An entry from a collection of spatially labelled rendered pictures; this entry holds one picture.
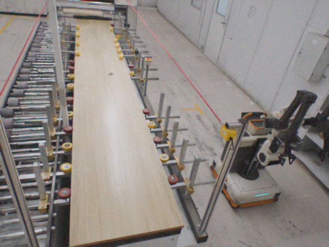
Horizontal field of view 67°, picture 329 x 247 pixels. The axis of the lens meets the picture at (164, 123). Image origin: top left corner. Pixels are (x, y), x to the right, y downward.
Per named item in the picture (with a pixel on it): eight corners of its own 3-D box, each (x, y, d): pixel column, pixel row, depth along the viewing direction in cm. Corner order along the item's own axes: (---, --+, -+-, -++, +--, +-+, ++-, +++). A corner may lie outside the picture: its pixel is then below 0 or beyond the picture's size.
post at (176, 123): (170, 158, 251) (178, 119, 224) (171, 160, 249) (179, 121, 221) (167, 159, 250) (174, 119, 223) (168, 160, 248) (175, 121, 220)
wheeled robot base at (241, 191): (208, 168, 335) (212, 155, 321) (248, 163, 354) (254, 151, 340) (231, 210, 283) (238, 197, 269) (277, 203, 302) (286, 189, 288)
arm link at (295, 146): (292, 133, 212) (283, 134, 210) (303, 136, 202) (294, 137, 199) (291, 147, 215) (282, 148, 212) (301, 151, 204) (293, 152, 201)
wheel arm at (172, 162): (204, 160, 234) (205, 156, 232) (205, 162, 231) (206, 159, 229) (160, 164, 221) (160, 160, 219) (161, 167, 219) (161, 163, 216)
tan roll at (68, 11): (124, 17, 576) (125, 11, 569) (125, 18, 567) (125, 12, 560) (58, 12, 534) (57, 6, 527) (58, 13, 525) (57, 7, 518)
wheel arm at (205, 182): (215, 181, 215) (216, 177, 213) (217, 184, 213) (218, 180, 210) (167, 187, 203) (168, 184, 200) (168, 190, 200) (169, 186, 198)
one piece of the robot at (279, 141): (265, 145, 250) (273, 128, 238) (287, 143, 258) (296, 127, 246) (274, 156, 238) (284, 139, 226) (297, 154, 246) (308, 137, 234)
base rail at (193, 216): (119, 35, 579) (119, 30, 574) (206, 241, 186) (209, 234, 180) (116, 35, 577) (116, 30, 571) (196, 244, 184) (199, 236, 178)
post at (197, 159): (187, 196, 211) (199, 155, 184) (189, 200, 209) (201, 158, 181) (183, 197, 210) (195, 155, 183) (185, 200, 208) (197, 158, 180)
